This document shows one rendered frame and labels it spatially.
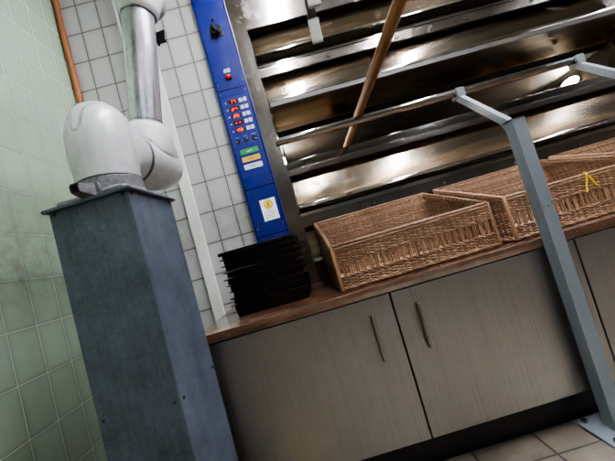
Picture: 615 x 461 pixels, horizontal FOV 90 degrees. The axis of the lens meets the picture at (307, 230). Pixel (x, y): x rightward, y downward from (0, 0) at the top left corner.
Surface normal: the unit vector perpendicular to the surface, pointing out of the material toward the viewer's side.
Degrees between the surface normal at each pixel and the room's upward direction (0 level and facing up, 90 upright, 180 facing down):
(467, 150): 70
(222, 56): 90
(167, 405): 90
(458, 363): 90
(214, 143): 90
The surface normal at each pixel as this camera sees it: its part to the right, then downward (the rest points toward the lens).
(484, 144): -0.08, -0.39
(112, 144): 0.73, -0.24
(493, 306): 0.01, -0.07
